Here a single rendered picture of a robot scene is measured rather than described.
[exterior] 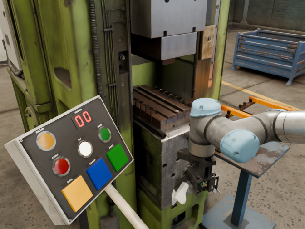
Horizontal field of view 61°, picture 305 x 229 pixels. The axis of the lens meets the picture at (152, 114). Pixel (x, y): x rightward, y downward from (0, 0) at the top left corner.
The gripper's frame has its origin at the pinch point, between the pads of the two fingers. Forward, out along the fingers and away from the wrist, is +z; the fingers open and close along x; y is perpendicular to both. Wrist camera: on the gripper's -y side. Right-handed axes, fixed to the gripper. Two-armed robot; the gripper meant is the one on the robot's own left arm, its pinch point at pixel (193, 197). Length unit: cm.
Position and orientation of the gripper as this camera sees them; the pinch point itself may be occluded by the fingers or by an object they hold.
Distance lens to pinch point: 89.5
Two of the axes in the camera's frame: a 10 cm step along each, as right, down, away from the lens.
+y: 3.4, 4.3, -8.4
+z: 0.0, 8.9, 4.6
